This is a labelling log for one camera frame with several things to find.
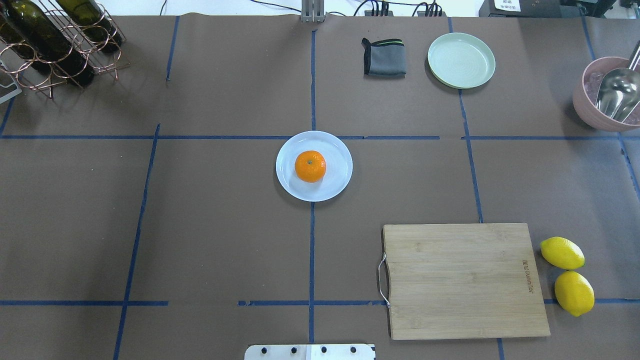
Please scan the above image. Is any yellow lemon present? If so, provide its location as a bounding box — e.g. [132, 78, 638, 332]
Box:
[540, 236, 586, 271]
[553, 270, 595, 317]

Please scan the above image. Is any shiny metal scoop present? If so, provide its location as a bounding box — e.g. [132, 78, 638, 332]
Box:
[595, 42, 640, 123]

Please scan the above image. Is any folded grey cloth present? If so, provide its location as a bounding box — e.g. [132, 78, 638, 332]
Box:
[361, 38, 407, 78]

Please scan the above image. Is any upper yellow lemon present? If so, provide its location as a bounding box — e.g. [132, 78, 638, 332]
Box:
[553, 270, 595, 317]

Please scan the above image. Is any bamboo cutting board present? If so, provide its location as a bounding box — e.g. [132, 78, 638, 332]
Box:
[381, 223, 551, 341]

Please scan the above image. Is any pale green plate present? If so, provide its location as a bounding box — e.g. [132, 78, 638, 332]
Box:
[427, 32, 497, 90]

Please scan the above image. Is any copper wire bottle rack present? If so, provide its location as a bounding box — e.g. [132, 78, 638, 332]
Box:
[1, 0, 131, 99]

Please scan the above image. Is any pink bowl with ice cubes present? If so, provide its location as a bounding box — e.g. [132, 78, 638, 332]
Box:
[572, 56, 640, 133]

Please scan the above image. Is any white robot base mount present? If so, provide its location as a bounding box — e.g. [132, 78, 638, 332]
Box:
[244, 343, 377, 360]

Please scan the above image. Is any light blue plate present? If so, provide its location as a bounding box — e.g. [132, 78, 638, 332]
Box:
[275, 130, 354, 202]

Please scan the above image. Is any lower yellow lemon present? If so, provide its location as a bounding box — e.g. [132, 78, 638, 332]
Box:
[540, 236, 586, 271]

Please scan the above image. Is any dark green wine bottle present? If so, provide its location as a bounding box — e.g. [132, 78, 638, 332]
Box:
[57, 0, 122, 54]
[1, 0, 95, 87]

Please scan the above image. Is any orange mandarin fruit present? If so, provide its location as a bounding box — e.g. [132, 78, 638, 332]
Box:
[294, 150, 327, 183]

